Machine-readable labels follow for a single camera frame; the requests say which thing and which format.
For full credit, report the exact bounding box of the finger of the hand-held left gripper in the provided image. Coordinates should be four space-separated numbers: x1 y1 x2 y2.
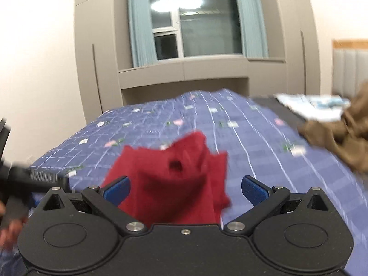
25 168 71 194

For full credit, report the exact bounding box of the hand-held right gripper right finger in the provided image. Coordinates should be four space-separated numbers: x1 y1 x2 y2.
223 175 329 235

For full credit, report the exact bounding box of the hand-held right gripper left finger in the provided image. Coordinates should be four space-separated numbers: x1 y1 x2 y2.
43 175 148 236

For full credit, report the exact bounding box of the red garment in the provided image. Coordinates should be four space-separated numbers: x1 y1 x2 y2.
99 131 233 225

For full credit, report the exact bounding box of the person's left hand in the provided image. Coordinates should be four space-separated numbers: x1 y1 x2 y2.
0 201 30 250

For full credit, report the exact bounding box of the blue checked floral blanket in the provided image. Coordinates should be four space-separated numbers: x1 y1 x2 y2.
0 89 368 276

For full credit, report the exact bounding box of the dark bed sheet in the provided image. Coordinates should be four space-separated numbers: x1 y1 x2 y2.
250 96 307 127

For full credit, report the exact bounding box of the brown garment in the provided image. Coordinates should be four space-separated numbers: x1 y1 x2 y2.
297 80 368 174

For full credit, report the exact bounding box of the white blue printed cloth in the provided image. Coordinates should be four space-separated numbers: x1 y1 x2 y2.
273 93 352 122

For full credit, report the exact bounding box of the beige window sill cabinet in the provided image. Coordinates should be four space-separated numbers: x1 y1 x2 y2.
117 57 288 107

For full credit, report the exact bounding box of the tall beige wardrobe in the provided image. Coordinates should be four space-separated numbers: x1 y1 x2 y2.
269 0 321 96
74 0 134 123

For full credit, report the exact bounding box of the grey padded headboard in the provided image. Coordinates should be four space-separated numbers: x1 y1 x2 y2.
331 39 368 99

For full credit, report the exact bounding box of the light blue curtain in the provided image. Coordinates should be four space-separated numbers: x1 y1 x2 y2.
126 0 157 68
232 0 270 59

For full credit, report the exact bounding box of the window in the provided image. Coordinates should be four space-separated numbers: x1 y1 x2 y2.
147 0 244 61

